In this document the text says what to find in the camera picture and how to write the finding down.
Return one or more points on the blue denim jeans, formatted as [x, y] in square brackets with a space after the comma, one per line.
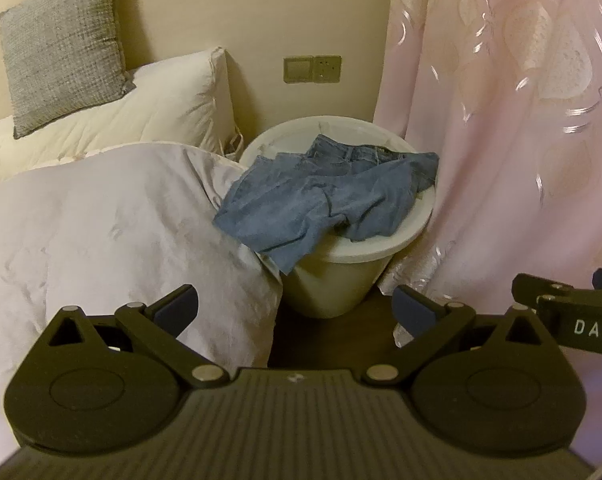
[282, 207]

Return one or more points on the brass wall socket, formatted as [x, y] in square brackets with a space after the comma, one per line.
[327, 69]

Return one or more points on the brass wall switch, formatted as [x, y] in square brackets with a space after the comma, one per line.
[298, 69]

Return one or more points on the white round laundry basket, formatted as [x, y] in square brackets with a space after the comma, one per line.
[337, 276]

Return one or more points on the white pillow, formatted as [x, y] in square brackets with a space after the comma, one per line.
[185, 100]

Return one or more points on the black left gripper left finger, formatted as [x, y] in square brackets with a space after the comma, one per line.
[98, 383]

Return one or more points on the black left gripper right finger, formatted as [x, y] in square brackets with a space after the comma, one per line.
[492, 384]

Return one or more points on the white duvet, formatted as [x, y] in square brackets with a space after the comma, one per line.
[129, 224]

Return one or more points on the grey textured cushion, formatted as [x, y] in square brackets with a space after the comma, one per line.
[61, 56]

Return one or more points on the pink patterned curtain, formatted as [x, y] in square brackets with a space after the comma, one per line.
[508, 93]

